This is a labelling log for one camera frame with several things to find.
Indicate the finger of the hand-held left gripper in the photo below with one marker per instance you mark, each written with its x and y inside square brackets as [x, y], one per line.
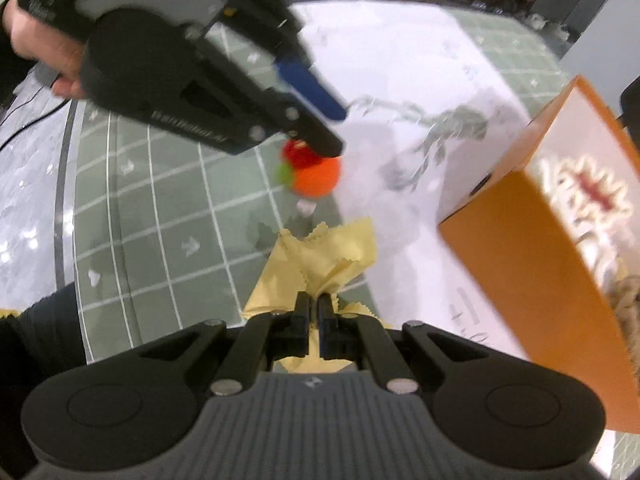
[310, 130]
[312, 87]

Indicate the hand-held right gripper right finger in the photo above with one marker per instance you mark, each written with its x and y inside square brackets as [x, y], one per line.
[325, 312]

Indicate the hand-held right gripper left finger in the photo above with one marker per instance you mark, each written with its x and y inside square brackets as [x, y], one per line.
[302, 312]

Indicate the orange knitted ball toy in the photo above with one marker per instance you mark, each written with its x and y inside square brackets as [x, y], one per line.
[320, 177]

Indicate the yellow cloth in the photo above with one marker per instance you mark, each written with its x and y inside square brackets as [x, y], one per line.
[320, 260]

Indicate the orange cardboard box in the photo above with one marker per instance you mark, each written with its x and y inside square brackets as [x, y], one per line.
[525, 270]

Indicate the white pink cloth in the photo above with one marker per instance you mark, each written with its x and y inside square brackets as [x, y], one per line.
[590, 195]

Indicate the beige knitted items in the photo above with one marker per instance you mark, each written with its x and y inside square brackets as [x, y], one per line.
[627, 305]

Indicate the person's left hand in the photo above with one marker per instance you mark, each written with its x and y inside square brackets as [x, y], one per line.
[50, 50]

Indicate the small white scrap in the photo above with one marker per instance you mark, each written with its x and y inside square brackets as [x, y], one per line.
[305, 206]

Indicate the green grid tablecloth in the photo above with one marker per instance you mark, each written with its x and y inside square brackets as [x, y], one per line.
[165, 200]

